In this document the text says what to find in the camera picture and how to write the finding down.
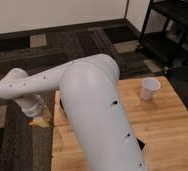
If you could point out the translucent yellowish gripper finger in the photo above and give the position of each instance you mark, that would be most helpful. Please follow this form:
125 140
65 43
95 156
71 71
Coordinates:
44 119

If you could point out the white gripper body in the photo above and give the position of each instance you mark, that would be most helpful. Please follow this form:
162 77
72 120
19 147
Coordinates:
32 105

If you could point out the orange pepper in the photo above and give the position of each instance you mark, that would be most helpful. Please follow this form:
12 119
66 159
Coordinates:
32 123

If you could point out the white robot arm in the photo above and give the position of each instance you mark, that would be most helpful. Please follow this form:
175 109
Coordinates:
91 101

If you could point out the black smartphone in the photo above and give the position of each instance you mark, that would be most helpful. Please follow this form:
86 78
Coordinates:
141 144

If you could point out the white paper cup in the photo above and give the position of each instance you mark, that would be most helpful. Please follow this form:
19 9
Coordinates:
149 86

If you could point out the black metal shelf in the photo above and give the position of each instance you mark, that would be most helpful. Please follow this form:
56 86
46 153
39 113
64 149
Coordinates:
168 44

